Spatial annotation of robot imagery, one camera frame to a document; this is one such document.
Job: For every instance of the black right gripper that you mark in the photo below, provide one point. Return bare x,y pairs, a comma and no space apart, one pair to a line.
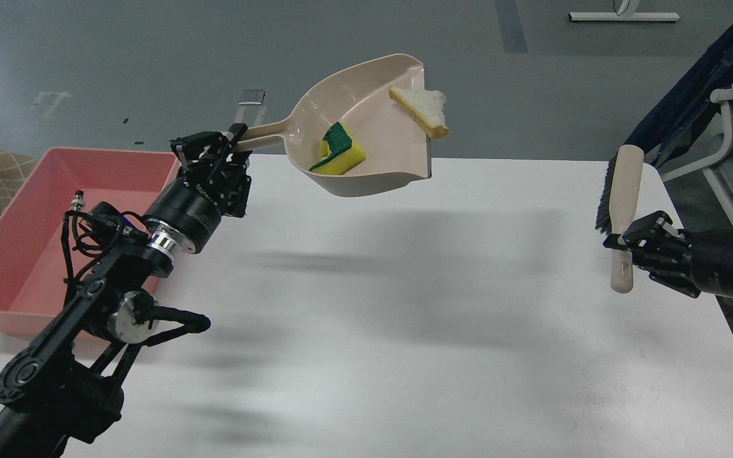
690,263

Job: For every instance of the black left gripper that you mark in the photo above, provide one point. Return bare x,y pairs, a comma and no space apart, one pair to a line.
212,182

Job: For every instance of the beige hand brush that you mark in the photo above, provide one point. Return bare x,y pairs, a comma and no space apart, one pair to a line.
617,207

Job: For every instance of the yellow green sponge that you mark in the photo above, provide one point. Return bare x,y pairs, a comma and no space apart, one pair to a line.
339,152

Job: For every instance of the beige plastic dustpan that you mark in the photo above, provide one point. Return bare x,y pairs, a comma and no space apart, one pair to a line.
396,147

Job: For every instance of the white bread slice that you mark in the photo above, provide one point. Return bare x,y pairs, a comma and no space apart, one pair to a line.
426,107

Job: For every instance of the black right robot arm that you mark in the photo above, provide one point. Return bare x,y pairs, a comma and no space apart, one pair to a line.
688,262

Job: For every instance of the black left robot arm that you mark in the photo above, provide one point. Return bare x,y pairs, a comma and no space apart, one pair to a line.
67,383

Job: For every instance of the pink plastic bin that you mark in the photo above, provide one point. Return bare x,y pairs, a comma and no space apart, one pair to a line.
31,258

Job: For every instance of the blue jacket on chair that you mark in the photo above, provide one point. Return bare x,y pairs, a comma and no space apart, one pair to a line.
681,116

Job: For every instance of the white stand base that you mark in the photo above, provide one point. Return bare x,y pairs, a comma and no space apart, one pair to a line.
624,12

